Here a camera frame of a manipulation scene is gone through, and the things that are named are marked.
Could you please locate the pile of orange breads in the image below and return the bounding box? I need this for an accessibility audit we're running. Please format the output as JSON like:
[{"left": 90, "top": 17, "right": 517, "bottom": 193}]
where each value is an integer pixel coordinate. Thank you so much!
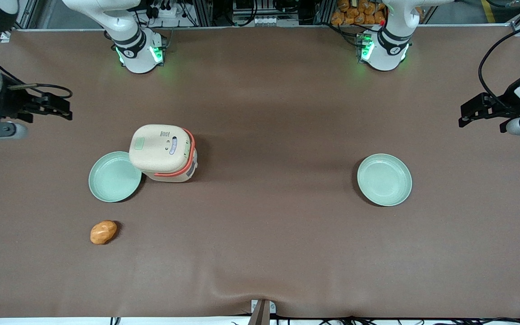
[{"left": 330, "top": 0, "right": 387, "bottom": 27}]

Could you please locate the pale green round plate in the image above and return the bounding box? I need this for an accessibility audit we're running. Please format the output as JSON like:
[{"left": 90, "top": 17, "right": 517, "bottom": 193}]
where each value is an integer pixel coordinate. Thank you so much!
[
  {"left": 357, "top": 153, "right": 413, "bottom": 207},
  {"left": 88, "top": 151, "right": 144, "bottom": 203}
]

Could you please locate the cream rice cooker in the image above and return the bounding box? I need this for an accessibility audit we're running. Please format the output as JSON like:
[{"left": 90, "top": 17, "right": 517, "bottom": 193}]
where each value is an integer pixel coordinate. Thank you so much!
[{"left": 129, "top": 124, "right": 199, "bottom": 183}]

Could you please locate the white power strip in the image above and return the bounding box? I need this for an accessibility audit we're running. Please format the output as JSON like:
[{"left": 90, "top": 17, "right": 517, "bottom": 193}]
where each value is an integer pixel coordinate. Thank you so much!
[{"left": 149, "top": 0, "right": 185, "bottom": 19}]

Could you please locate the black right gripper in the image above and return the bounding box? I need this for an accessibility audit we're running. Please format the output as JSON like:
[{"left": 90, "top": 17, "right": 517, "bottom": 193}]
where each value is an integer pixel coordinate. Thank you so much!
[{"left": 0, "top": 85, "right": 74, "bottom": 124}]

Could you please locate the orange-brown bread roll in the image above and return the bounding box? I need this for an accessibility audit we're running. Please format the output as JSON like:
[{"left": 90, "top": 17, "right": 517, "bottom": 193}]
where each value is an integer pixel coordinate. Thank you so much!
[{"left": 90, "top": 219, "right": 119, "bottom": 246}]

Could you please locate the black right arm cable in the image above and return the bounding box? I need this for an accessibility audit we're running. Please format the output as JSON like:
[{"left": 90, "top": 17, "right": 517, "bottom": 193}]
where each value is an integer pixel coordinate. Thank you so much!
[{"left": 0, "top": 35, "right": 74, "bottom": 99}]

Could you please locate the brown table mat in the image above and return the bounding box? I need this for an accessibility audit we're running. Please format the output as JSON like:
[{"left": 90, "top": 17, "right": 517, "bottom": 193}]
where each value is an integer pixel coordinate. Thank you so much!
[{"left": 0, "top": 25, "right": 520, "bottom": 319}]

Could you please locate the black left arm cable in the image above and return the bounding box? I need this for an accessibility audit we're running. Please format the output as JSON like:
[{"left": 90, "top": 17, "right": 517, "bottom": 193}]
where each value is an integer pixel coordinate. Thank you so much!
[{"left": 478, "top": 20, "right": 520, "bottom": 113}]

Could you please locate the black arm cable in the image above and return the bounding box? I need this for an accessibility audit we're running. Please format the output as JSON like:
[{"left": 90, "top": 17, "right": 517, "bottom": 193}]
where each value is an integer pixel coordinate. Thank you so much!
[
  {"left": 478, "top": 20, "right": 520, "bottom": 113},
  {"left": 0, "top": 35, "right": 74, "bottom": 99}
]

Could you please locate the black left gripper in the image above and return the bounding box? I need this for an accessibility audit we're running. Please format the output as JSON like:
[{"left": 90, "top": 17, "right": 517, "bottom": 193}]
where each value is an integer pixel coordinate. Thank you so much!
[{"left": 458, "top": 89, "right": 520, "bottom": 134}]

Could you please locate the grey table edge bracket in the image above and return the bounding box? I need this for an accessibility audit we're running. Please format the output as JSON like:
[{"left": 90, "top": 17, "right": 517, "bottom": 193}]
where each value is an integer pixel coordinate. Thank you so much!
[{"left": 248, "top": 299, "right": 277, "bottom": 325}]

